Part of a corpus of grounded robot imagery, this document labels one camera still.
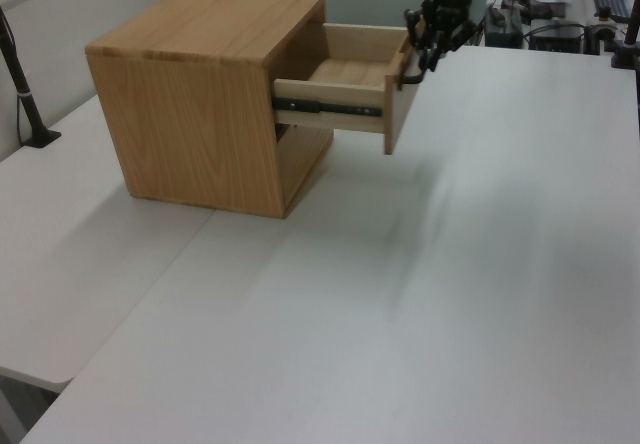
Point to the dark box with green light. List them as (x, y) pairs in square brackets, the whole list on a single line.
[(504, 26)]

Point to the black clamped pole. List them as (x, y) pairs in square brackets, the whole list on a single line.
[(627, 39)]

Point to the wooden drawer cabinet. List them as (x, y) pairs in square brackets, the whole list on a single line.
[(195, 104)]

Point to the black electronics box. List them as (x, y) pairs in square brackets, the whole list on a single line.
[(556, 38)]

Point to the black drawer slide rail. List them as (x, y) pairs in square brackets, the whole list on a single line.
[(327, 108)]

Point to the black camera stand pole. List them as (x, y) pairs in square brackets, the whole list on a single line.
[(27, 99)]

